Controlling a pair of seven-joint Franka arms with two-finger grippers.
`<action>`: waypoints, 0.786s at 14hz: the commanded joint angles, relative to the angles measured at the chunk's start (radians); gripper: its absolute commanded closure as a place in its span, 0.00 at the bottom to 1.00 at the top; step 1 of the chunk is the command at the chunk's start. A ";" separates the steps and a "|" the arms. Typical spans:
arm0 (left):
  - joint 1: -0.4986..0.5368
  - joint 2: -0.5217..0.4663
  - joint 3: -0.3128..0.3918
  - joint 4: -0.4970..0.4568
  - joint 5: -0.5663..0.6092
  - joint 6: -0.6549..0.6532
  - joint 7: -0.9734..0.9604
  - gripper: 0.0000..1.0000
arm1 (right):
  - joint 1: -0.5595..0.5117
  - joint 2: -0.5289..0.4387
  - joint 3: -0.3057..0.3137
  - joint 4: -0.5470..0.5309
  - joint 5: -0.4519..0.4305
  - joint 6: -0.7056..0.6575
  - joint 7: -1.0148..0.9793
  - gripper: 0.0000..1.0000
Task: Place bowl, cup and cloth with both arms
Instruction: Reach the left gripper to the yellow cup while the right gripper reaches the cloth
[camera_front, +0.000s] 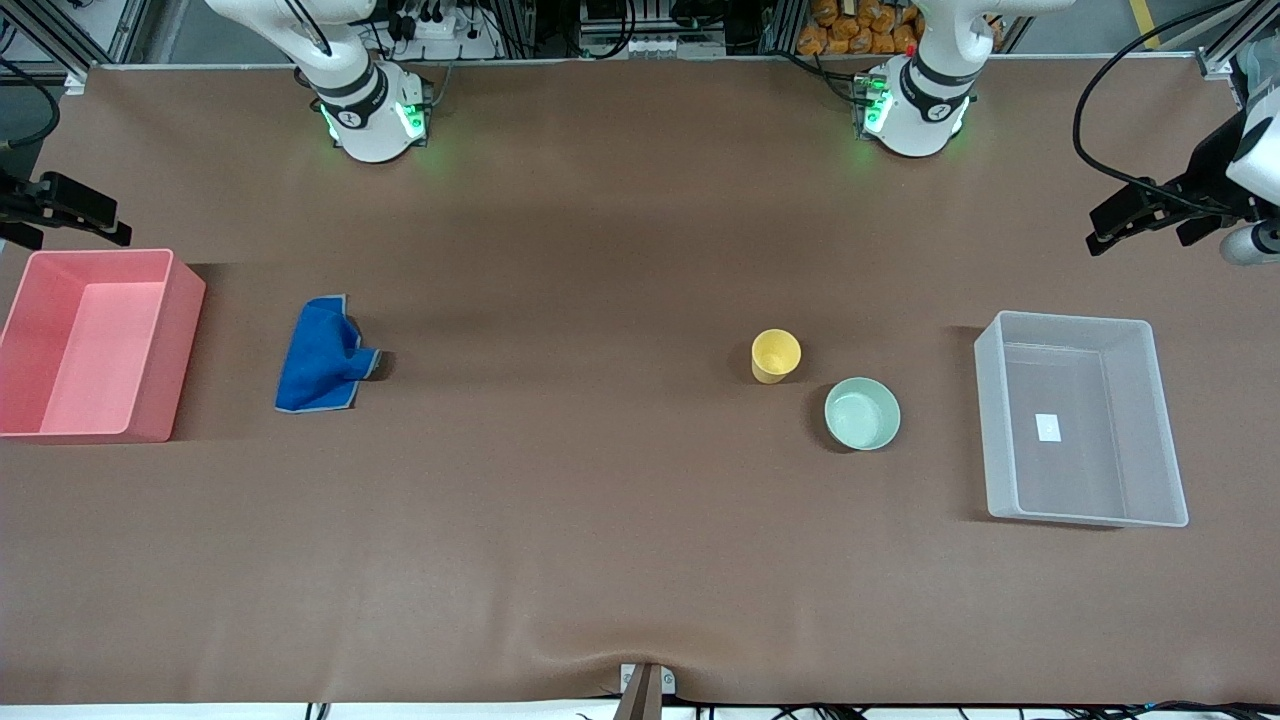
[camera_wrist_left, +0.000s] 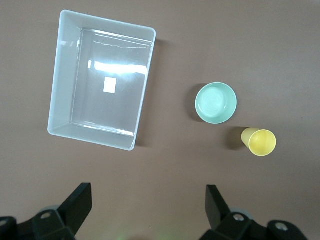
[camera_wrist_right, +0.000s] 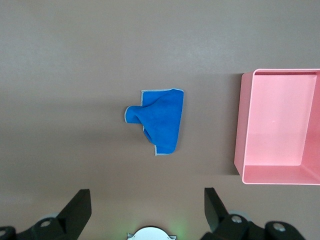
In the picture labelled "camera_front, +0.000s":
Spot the yellow cup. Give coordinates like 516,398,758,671
751,329,802,385

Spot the aluminium frame profile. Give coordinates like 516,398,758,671
0,0,151,96
1195,0,1280,79

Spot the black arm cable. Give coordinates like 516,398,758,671
0,58,61,151
1073,0,1246,216

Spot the brown table cover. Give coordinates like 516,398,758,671
0,55,1280,706

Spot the white power strip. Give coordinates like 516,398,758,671
385,0,501,59

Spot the light green bowl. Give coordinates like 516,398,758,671
824,377,902,452

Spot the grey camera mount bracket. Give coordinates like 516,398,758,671
615,662,677,720

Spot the clear plastic bin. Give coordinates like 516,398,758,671
974,310,1190,528

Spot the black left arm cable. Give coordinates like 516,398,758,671
1073,0,1246,216

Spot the blue cloth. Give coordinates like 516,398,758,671
275,294,383,414

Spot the black base cable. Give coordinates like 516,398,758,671
778,48,863,101

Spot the pink plastic bin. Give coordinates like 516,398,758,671
0,248,207,443

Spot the grey electronics box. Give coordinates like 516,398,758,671
578,0,729,59

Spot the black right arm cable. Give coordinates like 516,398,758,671
0,58,61,151

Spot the orange snack pile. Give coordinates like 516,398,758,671
797,0,926,56

